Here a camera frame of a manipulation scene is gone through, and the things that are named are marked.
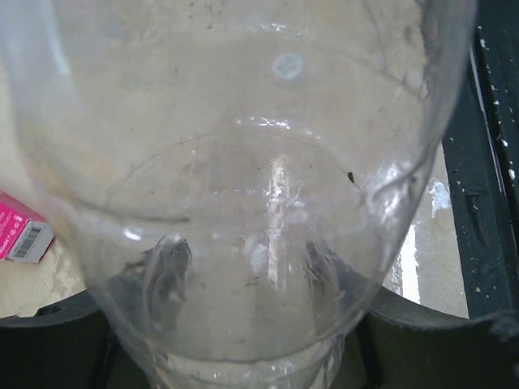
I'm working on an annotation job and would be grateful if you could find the pink carton box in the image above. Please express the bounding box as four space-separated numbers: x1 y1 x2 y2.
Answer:
0 191 55 263

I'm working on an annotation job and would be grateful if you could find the black base frame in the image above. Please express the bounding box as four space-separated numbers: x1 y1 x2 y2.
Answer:
443 1 518 318

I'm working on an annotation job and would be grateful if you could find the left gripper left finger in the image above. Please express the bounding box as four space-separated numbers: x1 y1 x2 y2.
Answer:
1 292 109 388

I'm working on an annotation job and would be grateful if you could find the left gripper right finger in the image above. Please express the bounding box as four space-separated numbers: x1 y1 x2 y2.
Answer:
356 289 518 388

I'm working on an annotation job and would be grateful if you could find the clear bottle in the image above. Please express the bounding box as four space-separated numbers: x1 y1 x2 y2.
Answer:
1 1 478 388

